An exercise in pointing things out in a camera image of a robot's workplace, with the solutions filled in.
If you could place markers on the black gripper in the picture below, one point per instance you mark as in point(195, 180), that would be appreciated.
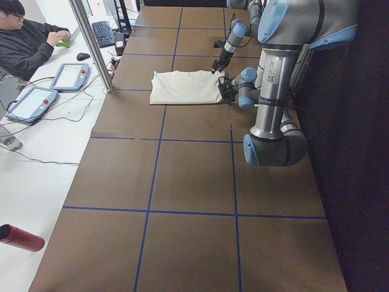
point(228, 90)
point(223, 56)

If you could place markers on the cream long sleeve cat shirt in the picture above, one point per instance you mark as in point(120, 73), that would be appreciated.
point(185, 88)

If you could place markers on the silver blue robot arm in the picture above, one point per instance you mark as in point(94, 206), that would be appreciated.
point(238, 30)
point(285, 29)

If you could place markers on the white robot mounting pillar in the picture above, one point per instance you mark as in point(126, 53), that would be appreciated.
point(260, 70)

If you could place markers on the small black box device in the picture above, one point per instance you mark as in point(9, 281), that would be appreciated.
point(120, 43)

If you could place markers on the black keyboard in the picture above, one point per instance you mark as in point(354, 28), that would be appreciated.
point(103, 34)

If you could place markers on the brown paper table cover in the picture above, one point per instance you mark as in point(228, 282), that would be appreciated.
point(163, 199)

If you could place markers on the black computer mouse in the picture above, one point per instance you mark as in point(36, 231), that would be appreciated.
point(82, 56)

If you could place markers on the far blue teach pendant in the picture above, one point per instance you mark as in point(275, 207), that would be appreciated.
point(70, 77)

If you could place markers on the blue teach pendant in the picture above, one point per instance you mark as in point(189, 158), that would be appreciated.
point(32, 106)
point(70, 77)

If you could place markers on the green small object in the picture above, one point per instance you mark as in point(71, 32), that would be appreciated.
point(66, 44)

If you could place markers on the near blue teach pendant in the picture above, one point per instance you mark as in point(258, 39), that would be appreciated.
point(32, 106)

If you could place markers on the person in black jacket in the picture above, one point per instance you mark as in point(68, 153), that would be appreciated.
point(25, 44)

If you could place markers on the clear water bottle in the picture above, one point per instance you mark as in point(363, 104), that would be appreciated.
point(9, 140)

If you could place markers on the red cylindrical bottle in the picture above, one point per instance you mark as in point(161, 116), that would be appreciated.
point(13, 236)

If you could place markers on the aluminium frame post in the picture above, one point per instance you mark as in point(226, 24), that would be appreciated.
point(86, 30)

